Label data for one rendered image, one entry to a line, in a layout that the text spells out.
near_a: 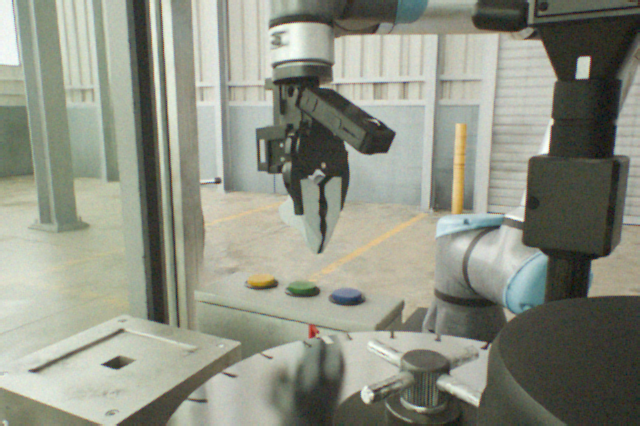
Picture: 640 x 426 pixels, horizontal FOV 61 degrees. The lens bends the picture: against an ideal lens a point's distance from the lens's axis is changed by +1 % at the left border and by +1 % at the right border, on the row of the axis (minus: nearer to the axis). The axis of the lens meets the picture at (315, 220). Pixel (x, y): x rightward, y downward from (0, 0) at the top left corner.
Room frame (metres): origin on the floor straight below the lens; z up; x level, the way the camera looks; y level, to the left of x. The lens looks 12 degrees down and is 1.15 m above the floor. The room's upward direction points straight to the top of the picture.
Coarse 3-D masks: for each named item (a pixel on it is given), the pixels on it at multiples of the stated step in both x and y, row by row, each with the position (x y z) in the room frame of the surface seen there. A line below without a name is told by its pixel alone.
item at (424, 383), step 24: (384, 360) 0.33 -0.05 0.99; (408, 360) 0.30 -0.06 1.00; (432, 360) 0.30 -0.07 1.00; (456, 360) 0.31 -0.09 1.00; (384, 384) 0.28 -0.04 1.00; (408, 384) 0.29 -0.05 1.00; (432, 384) 0.29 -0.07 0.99; (456, 384) 0.28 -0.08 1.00; (408, 408) 0.29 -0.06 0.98; (432, 408) 0.29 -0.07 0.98
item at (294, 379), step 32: (288, 352) 0.42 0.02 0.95; (320, 352) 0.42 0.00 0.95; (352, 352) 0.42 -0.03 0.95; (448, 352) 0.42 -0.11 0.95; (480, 352) 0.43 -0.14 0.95; (224, 384) 0.37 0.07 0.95; (256, 384) 0.37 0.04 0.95; (288, 384) 0.37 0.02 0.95; (320, 384) 0.37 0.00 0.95; (352, 384) 0.37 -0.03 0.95; (480, 384) 0.37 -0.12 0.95; (192, 416) 0.33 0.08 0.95; (224, 416) 0.33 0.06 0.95; (256, 416) 0.33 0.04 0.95; (288, 416) 0.33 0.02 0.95; (320, 416) 0.33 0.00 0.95
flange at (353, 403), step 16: (352, 400) 0.33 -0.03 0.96; (384, 400) 0.33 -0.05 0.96; (448, 400) 0.31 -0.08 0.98; (336, 416) 0.31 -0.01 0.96; (352, 416) 0.31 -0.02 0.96; (368, 416) 0.31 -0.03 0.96; (384, 416) 0.31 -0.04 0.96; (400, 416) 0.29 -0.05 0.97; (416, 416) 0.29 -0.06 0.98; (432, 416) 0.29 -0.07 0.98; (448, 416) 0.29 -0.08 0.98; (464, 416) 0.31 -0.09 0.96
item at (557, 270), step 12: (588, 60) 0.28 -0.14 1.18; (588, 72) 0.28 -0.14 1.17; (552, 264) 0.29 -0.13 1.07; (564, 264) 0.28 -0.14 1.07; (576, 264) 0.28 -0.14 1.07; (588, 264) 0.28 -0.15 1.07; (552, 276) 0.29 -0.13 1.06; (564, 276) 0.28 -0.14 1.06; (576, 276) 0.28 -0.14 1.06; (588, 276) 0.28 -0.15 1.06; (552, 288) 0.29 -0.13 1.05; (564, 288) 0.28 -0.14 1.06; (576, 288) 0.28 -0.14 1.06; (588, 288) 0.29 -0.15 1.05; (552, 300) 0.29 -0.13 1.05
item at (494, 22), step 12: (480, 0) 0.36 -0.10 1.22; (492, 0) 0.36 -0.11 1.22; (504, 0) 0.35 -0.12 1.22; (516, 0) 0.35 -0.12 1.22; (480, 12) 0.36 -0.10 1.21; (492, 12) 0.35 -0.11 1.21; (504, 12) 0.35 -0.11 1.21; (516, 12) 0.34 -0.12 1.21; (528, 12) 0.34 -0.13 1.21; (480, 24) 0.36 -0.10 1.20; (492, 24) 0.36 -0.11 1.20; (504, 24) 0.35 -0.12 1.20; (516, 24) 0.35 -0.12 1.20
